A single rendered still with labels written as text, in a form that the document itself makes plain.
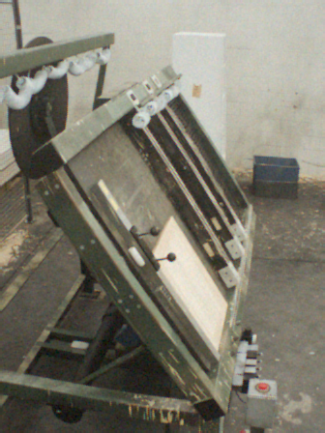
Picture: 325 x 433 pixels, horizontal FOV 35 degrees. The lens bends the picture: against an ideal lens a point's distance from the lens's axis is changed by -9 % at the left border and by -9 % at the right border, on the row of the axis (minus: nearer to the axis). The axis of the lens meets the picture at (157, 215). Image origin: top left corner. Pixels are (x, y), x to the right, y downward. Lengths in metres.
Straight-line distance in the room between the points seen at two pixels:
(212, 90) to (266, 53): 1.58
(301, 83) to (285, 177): 1.51
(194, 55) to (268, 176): 1.80
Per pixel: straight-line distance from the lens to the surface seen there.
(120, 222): 2.13
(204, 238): 2.87
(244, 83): 7.50
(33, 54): 2.65
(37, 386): 2.47
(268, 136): 7.65
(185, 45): 6.10
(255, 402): 2.22
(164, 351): 2.09
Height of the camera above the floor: 2.41
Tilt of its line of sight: 23 degrees down
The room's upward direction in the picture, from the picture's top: straight up
